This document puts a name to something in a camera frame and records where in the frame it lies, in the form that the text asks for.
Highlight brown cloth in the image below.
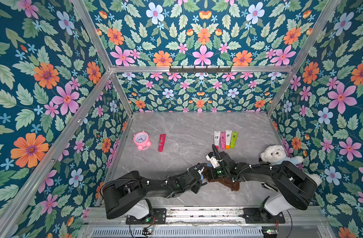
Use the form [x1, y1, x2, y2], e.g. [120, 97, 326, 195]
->
[202, 167, 240, 191]

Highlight white toothpaste tube red cap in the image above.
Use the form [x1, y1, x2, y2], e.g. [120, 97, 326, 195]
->
[214, 131, 221, 149]

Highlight magenta toothpaste tube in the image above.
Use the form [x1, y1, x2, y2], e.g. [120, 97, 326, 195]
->
[158, 134, 167, 152]

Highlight pink toothpaste tube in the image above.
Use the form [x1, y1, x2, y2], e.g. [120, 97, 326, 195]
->
[220, 132, 226, 149]

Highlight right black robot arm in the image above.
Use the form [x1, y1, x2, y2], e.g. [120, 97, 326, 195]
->
[203, 151, 322, 224]

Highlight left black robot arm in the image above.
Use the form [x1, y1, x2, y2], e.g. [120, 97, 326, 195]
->
[101, 169, 203, 219]

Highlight green toothpaste tube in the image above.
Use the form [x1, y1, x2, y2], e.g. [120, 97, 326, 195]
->
[230, 131, 238, 148]

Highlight white toothpaste tube orange cap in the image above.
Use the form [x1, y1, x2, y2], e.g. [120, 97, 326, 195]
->
[225, 130, 233, 149]

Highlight white teddy bear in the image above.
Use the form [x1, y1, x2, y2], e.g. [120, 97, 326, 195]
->
[260, 145, 323, 186]

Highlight pink alarm clock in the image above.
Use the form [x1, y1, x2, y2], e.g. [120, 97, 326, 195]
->
[133, 131, 152, 151]

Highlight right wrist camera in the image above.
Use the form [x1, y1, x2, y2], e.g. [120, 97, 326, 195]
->
[206, 152, 220, 168]

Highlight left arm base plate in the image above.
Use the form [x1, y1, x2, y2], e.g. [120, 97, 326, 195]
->
[125, 208, 167, 225]

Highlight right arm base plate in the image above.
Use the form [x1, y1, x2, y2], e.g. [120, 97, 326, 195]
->
[242, 207, 285, 224]

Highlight metal hook rail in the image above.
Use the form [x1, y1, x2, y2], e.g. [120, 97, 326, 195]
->
[169, 66, 232, 74]

